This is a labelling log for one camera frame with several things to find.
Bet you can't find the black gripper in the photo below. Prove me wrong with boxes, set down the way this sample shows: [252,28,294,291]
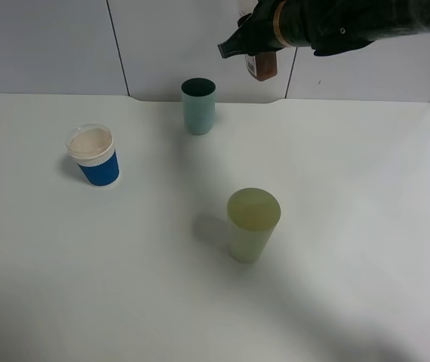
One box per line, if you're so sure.
[217,0,430,59]

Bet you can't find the clear drink bottle red label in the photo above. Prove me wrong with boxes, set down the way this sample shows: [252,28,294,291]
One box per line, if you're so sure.
[237,0,278,82]

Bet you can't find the teal plastic cup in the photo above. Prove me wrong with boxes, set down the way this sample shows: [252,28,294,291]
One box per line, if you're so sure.
[181,78,216,136]

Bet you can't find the pale green plastic cup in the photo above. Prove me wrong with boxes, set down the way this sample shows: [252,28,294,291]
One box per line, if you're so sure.
[227,188,281,263]

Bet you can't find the blue paper cup clear lid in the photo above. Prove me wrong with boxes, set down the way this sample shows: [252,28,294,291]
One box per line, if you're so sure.
[66,124,120,187]

